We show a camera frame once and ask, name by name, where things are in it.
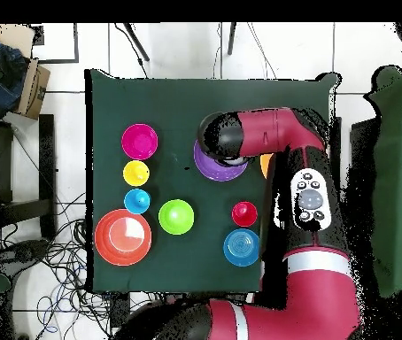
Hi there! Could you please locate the purple bowl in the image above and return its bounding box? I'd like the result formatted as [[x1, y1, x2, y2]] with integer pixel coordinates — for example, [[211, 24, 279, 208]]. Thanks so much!
[[193, 139, 250, 182]]

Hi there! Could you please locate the pink bowl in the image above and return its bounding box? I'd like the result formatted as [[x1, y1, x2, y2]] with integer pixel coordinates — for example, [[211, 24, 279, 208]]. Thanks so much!
[[120, 122, 159, 161]]

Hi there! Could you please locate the green bowl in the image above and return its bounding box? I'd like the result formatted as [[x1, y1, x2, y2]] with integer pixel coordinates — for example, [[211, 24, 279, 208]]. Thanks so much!
[[158, 198, 196, 236]]

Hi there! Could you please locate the red cup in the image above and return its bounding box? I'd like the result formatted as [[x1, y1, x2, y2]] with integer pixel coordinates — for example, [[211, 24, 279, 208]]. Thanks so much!
[[231, 200, 259, 228]]

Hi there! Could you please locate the blue cup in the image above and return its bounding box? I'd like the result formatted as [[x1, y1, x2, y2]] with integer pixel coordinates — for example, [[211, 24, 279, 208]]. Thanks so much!
[[123, 188, 151, 215]]

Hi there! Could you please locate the yellow cup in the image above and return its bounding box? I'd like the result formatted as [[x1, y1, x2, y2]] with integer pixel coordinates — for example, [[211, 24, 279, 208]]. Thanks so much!
[[122, 159, 151, 188]]

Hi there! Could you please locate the large yellow bowl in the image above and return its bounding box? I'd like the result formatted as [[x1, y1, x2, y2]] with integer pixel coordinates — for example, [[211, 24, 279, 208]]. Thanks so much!
[[259, 152, 275, 181]]

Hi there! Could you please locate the blue bowl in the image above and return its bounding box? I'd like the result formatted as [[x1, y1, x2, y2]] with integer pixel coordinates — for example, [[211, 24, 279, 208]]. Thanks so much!
[[222, 228, 261, 267]]

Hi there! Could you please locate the dark green tablecloth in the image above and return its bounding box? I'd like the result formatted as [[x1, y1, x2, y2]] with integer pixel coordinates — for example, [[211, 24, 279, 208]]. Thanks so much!
[[84, 68, 342, 295]]

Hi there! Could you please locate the orange-red bowl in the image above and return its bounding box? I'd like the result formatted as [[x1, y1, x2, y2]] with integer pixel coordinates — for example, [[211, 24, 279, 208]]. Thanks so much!
[[94, 208, 153, 267]]

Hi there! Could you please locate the black stand leg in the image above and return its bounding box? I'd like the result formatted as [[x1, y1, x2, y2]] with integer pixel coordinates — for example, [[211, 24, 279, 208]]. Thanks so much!
[[122, 22, 151, 63], [227, 22, 239, 56]]

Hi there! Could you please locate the black wheeled base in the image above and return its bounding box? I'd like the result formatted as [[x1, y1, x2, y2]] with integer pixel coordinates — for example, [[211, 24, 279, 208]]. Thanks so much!
[[0, 238, 51, 281]]

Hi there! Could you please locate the cardboard box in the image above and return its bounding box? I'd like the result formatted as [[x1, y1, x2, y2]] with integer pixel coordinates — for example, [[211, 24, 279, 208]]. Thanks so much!
[[12, 58, 51, 120]]

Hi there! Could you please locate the blue clothing pile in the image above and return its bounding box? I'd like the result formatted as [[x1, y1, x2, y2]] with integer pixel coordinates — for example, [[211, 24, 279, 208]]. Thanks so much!
[[0, 35, 30, 118]]

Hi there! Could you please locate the beige cardboard sheet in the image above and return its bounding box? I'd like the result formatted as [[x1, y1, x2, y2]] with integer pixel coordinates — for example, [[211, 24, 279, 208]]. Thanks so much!
[[0, 23, 35, 58]]

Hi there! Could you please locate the black cable tangle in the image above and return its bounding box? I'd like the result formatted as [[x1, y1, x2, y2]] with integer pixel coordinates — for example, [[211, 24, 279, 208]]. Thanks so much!
[[0, 190, 159, 340]]

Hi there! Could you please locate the black metal frame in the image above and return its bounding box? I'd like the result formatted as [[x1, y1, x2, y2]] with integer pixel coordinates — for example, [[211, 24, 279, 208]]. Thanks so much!
[[0, 113, 57, 242], [328, 116, 381, 213]]

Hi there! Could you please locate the white board black frame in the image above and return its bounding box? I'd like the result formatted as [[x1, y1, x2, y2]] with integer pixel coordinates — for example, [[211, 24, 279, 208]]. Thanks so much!
[[30, 22, 80, 65]]

